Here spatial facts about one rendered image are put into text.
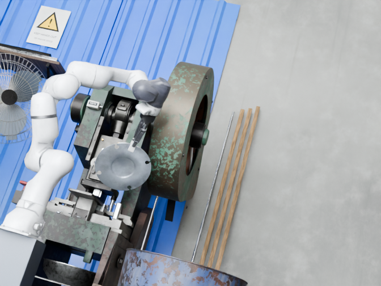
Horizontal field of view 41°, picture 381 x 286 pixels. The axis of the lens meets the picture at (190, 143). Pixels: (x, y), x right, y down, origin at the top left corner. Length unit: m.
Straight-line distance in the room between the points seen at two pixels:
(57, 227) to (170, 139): 0.75
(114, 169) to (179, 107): 0.47
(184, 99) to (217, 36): 2.03
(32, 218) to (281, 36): 3.16
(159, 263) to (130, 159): 1.15
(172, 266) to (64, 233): 1.29
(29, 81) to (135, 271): 2.15
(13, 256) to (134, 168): 0.83
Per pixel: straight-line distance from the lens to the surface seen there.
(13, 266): 2.14
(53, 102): 2.23
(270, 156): 4.20
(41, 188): 2.20
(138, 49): 4.62
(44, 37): 4.90
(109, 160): 2.62
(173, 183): 2.75
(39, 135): 2.22
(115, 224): 2.79
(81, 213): 2.81
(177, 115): 2.64
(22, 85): 3.50
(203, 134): 2.97
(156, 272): 1.55
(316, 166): 4.23
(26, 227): 2.11
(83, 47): 4.77
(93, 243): 2.71
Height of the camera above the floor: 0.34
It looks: 18 degrees up
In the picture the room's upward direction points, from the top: 16 degrees clockwise
